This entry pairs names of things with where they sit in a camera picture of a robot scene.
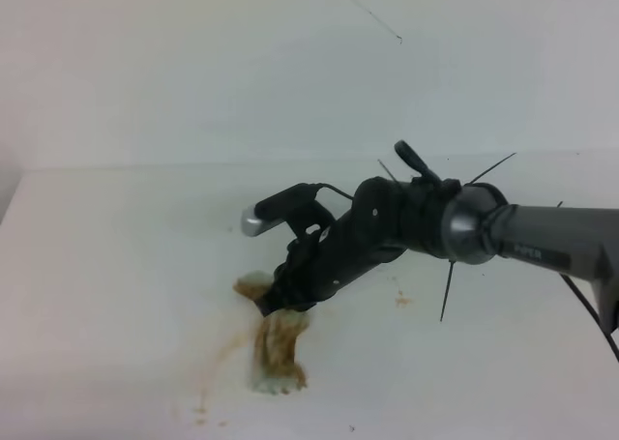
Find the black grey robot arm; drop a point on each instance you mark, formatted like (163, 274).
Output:
(462, 223)

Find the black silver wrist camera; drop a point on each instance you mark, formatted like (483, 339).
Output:
(297, 206)

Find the brown coffee stain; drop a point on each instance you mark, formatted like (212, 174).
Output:
(210, 377)

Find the green stained rag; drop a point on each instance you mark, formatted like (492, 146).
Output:
(274, 369)

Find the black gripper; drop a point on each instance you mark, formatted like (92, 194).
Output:
(320, 265)

